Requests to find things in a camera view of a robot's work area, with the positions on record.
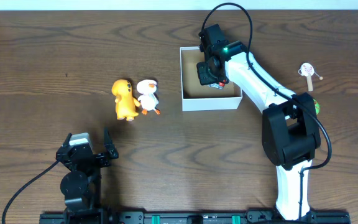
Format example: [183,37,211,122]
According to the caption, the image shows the red toy truck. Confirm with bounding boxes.
[208,80,228,90]

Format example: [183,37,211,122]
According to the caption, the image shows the wooden rattle drum toy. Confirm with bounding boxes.
[298,62,323,91]

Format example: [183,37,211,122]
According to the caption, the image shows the green ball with red symbols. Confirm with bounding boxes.
[313,99,320,114]

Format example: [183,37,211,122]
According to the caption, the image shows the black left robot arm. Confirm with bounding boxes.
[56,128,119,212]

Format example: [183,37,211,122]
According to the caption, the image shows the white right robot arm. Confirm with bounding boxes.
[196,40,321,220]

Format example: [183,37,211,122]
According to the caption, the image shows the white cardboard box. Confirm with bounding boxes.
[180,47,242,111]

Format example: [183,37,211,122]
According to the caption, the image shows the yellow duck toy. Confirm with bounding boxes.
[111,79,140,121]

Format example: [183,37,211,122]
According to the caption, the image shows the white duck toy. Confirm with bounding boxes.
[137,79,161,115]

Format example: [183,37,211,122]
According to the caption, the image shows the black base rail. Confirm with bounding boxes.
[39,210,351,224]

